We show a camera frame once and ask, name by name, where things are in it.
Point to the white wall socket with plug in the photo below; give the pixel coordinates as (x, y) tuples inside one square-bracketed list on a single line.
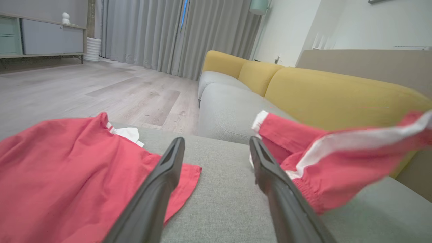
[(277, 60)]

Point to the grey pleated curtain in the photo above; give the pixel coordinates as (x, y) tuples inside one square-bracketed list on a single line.
[(145, 33)]

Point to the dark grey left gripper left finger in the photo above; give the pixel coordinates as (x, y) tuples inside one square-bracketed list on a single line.
[(152, 202)]

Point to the red shorts with white stripe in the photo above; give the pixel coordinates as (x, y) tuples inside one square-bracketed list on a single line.
[(337, 175)]

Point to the mint green floor lamp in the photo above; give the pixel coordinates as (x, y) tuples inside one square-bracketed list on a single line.
[(259, 6)]

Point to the red white numbered jersey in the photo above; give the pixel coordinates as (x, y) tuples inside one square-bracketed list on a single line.
[(67, 175)]

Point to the long yellow sofa back cushion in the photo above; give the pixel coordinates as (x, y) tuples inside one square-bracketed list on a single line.
[(330, 98)]

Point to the wooden TV cabinet mint drawers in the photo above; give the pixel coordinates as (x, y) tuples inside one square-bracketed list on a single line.
[(44, 37)]

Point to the short grey sofa seat cushion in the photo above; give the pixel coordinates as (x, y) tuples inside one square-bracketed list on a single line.
[(216, 79)]

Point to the short yellow sofa back cushion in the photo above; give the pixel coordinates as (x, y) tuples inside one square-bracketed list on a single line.
[(221, 62)]

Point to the medium yellow sofa back cushion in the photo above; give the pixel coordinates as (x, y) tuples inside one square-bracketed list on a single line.
[(258, 76)]

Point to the white slatted rack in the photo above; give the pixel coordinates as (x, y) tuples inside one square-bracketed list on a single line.
[(324, 42)]

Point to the small white figurine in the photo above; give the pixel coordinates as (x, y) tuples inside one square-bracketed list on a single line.
[(65, 18)]

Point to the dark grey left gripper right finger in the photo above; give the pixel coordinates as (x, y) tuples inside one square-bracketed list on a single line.
[(287, 209)]

